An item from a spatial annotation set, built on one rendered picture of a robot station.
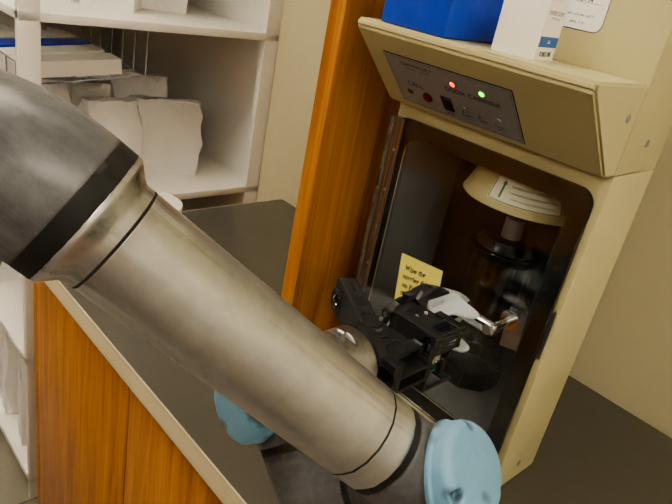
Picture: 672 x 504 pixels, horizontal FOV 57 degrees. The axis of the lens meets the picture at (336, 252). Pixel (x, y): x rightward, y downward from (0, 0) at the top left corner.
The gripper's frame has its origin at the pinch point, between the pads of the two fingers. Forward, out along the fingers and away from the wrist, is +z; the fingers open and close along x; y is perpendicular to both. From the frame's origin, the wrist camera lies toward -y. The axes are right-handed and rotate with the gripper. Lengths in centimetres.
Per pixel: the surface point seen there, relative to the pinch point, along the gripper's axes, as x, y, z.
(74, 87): -4, -134, 5
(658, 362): -16, 14, 49
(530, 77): 29.8, 4.6, -5.8
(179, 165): -22, -118, 29
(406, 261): 0.0, -12.2, 4.3
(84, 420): -54, -63, -21
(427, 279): -0.8, -7.9, 4.3
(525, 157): 19.7, 0.6, 5.5
